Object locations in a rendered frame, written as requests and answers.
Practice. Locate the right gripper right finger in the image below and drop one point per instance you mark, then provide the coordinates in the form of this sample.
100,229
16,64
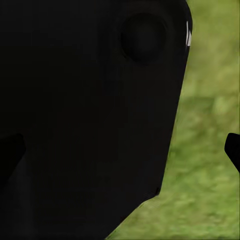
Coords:
232,148

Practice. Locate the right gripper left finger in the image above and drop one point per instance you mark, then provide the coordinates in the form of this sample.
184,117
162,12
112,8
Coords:
12,149

